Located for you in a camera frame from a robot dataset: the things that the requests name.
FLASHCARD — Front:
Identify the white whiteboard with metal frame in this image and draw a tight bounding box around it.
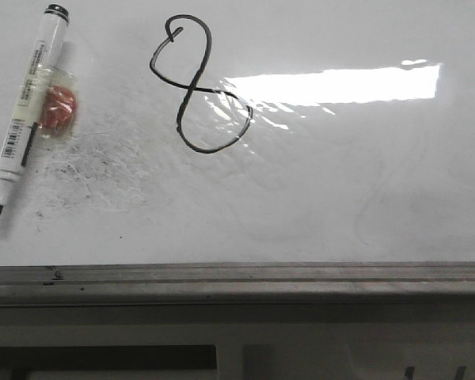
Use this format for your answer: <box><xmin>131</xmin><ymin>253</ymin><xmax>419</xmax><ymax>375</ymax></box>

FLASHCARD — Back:
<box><xmin>0</xmin><ymin>1</ymin><xmax>475</xmax><ymax>305</ymax></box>

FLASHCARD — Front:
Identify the white black whiteboard marker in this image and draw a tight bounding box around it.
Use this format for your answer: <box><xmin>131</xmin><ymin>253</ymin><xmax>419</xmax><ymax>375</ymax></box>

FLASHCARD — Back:
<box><xmin>0</xmin><ymin>4</ymin><xmax>70</xmax><ymax>215</ymax></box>

